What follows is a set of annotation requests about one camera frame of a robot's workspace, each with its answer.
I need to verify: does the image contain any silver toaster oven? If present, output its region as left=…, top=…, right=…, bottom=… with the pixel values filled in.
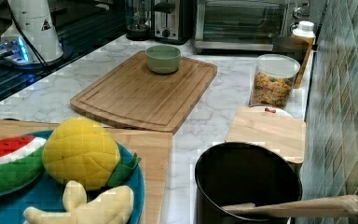
left=192, top=0, right=310, bottom=52

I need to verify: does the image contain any black two-slot toaster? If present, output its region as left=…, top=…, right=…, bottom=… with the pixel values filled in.
left=152, top=0, right=195, bottom=45

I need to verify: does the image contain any plush watermelon slice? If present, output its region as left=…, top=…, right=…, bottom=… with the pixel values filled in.
left=0, top=135, right=47, bottom=196

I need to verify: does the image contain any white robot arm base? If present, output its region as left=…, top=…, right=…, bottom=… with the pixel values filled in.
left=0, top=0, right=72, bottom=68

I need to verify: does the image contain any teal box with wooden lid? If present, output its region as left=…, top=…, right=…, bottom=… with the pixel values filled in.
left=226, top=106, right=306, bottom=170

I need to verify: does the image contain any pink white lidded bowl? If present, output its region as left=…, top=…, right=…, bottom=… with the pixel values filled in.
left=250, top=105, right=293, bottom=118

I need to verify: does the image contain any plush banana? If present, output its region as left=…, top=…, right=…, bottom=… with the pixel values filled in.
left=23, top=181, right=134, bottom=224

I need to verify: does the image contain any green ceramic bowl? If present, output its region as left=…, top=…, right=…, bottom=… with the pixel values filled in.
left=145, top=45, right=182, bottom=74

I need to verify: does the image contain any wooden spoon handle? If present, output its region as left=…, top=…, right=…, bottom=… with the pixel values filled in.
left=223, top=195, right=358, bottom=217

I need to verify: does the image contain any black utensil holder pot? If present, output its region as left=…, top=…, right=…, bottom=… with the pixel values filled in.
left=195, top=142, right=302, bottom=224

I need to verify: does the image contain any large bamboo cutting board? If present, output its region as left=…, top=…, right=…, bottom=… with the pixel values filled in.
left=70, top=50, right=217, bottom=133

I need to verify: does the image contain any blue plate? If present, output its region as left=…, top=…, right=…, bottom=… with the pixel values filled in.
left=0, top=130, right=145, bottom=224

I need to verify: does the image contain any white-capped bottle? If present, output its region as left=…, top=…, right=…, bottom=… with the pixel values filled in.
left=292, top=21, right=315, bottom=89

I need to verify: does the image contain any clear cereal jar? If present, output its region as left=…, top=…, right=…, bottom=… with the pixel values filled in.
left=250, top=54, right=300, bottom=109

